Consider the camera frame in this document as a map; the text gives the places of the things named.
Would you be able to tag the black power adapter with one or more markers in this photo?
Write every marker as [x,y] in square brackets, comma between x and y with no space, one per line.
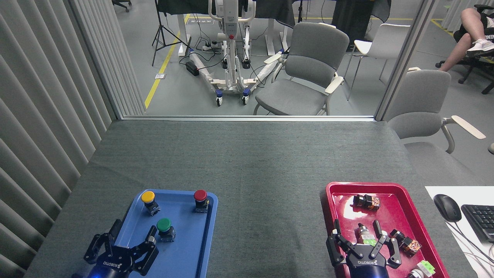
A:
[192,68]

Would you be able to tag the black tripod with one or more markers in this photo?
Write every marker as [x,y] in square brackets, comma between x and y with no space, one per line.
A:
[164,34]

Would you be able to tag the yellow push button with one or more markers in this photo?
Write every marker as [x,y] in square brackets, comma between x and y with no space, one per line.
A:
[148,197]

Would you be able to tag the black office chair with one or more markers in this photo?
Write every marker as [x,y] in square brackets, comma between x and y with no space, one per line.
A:
[121,4]
[476,67]

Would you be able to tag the person's white shoe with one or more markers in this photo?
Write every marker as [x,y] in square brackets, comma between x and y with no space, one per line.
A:
[491,148]

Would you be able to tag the green push button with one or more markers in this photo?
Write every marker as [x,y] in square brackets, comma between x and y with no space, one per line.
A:
[164,224]

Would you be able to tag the white stand on wheels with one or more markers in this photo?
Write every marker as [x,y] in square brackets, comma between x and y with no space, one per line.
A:
[231,58]

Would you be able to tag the person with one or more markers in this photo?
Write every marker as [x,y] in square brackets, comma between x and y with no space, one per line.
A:
[469,34]

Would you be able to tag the silver post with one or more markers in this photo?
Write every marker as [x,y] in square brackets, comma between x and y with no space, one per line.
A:
[405,58]

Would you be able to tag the silver white green switch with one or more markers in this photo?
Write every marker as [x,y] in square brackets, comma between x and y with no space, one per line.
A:
[364,233]

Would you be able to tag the red push button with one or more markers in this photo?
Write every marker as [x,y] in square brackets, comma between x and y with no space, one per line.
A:
[200,195]

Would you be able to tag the black computer mouse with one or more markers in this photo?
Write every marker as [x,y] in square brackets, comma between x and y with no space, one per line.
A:
[447,207]

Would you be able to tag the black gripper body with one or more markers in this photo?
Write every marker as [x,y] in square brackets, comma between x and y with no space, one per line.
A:
[366,264]
[112,262]

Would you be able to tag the silver table rail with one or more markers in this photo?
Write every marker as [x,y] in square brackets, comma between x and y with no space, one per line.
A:
[247,118]

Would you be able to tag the white plastic chair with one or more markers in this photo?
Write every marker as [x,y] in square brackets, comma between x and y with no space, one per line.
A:
[382,40]

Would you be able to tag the white green switch block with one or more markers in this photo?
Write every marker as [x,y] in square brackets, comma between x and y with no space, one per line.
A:
[424,268]

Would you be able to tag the white power strip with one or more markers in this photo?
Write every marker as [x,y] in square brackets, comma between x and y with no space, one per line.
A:
[210,46]

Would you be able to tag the metal floor socket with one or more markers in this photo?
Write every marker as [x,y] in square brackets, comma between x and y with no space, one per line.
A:
[160,76]

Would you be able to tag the black orange switch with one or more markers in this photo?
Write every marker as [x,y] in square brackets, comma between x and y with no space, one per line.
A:
[366,202]
[407,243]

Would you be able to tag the black keyboard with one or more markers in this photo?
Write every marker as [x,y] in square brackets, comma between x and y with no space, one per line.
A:
[480,222]

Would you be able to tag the black hanging cloth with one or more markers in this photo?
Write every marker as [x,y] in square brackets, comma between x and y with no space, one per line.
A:
[357,17]

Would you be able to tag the blue plastic tray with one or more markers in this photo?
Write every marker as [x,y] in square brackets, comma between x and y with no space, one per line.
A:
[185,255]

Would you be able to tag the grey armchair, white armrests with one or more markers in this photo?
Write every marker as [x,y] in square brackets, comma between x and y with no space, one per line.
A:
[418,112]
[312,65]

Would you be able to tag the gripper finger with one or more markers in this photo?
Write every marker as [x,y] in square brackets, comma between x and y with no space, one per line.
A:
[101,241]
[148,251]
[339,243]
[388,247]

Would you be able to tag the red plastic tray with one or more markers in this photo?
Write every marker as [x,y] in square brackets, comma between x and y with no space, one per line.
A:
[386,220]

